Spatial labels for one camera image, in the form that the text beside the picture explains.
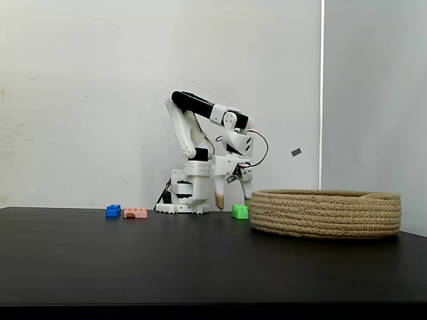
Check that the pink arched lego block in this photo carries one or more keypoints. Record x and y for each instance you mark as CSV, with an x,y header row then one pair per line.
x,y
135,213

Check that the green lego block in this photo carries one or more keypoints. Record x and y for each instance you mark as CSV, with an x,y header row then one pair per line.
x,y
239,212

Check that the blue lego block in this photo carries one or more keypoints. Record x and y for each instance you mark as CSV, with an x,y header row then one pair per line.
x,y
112,212

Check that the white vertical corner strip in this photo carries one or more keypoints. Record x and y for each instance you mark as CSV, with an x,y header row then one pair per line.
x,y
322,100

